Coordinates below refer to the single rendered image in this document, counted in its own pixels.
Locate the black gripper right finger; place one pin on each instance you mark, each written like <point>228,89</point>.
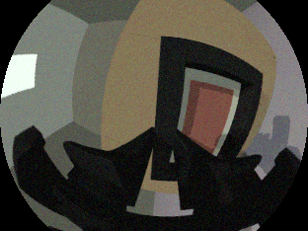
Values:
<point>199,172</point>

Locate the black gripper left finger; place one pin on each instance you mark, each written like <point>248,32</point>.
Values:
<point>125,166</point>

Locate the brown flat rectangular board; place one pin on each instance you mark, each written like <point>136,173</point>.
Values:
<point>130,99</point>

